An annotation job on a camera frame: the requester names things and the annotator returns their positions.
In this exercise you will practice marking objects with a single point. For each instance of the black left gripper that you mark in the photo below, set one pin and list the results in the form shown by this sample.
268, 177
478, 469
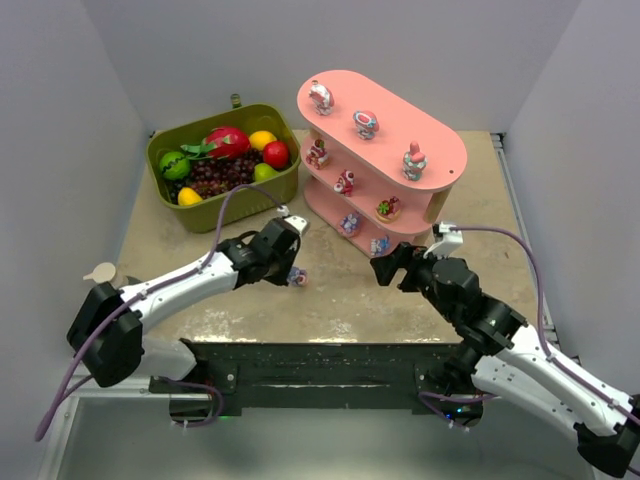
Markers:
279, 267

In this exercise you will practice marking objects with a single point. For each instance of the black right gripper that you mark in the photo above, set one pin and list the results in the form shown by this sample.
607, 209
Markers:
403, 265

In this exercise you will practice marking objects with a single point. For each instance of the blue purple bunny toy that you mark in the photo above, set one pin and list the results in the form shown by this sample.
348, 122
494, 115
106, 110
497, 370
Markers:
380, 246

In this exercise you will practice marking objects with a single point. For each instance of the purple elephant figurine toy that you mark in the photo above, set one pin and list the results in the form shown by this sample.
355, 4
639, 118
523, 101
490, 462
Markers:
297, 277

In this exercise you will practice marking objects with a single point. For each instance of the pink egg strawberry toy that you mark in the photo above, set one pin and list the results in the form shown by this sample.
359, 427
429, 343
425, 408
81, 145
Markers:
388, 209

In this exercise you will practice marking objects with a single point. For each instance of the purple bunny pink disc toy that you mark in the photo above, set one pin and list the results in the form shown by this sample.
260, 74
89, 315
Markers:
350, 225

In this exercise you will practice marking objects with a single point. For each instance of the red white figurine toy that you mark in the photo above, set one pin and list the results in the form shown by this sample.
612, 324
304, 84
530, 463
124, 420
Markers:
345, 183

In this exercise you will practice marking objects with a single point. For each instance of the red bear figurine toy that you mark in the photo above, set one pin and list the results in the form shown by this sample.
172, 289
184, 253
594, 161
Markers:
317, 155

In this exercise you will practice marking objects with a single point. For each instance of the pink hat figurine toy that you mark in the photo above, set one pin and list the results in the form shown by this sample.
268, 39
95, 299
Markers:
414, 162

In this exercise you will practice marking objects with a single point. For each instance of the olive green plastic basket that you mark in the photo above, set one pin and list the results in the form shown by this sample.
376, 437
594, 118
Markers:
202, 217

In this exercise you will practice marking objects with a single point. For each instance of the pink oval figurine toy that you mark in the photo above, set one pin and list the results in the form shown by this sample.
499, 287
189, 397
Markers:
367, 124

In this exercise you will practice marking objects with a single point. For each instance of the pink white figurine toy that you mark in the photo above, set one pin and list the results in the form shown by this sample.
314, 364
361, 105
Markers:
322, 98

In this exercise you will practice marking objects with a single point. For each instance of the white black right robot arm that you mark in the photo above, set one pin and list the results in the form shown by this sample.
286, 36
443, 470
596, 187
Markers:
502, 355

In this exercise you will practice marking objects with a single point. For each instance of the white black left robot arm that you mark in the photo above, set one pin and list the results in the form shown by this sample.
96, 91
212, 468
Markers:
110, 332

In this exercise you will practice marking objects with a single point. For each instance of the pink three-tier shelf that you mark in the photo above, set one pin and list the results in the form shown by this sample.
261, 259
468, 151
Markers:
378, 163

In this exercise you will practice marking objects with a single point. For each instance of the green pear toy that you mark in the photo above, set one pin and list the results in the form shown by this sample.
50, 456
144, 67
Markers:
263, 172

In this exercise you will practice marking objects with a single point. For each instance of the red apple toy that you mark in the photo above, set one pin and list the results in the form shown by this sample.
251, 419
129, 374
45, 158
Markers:
276, 154

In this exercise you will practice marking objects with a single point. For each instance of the purple grape bunch toy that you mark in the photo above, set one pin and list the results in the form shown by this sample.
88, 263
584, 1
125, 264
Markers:
210, 178

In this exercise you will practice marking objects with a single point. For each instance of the yellow lemon toy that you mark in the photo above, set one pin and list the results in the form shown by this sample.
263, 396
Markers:
188, 197

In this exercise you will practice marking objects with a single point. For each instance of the red dragon fruit toy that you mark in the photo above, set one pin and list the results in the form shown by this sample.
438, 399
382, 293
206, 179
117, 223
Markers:
222, 143

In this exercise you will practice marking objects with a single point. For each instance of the green lime toy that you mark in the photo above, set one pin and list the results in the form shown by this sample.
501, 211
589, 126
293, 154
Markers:
174, 165

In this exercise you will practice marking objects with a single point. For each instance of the green glass bottle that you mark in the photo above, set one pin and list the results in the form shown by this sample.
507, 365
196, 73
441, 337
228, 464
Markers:
235, 101

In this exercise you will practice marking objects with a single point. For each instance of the green soap pump bottle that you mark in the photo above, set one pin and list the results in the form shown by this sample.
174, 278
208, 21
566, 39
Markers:
107, 272

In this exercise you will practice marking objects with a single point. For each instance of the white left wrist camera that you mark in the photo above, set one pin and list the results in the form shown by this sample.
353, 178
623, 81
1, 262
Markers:
297, 222

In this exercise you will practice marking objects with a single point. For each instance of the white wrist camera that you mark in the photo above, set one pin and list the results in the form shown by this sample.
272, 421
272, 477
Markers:
447, 239
297, 222

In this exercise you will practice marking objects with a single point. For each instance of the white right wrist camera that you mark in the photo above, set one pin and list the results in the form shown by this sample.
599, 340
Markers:
447, 239

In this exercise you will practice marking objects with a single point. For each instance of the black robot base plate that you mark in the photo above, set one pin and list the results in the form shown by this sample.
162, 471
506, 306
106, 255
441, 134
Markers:
396, 376

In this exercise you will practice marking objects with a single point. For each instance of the aluminium frame rail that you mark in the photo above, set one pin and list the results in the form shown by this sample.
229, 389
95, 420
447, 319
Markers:
510, 442

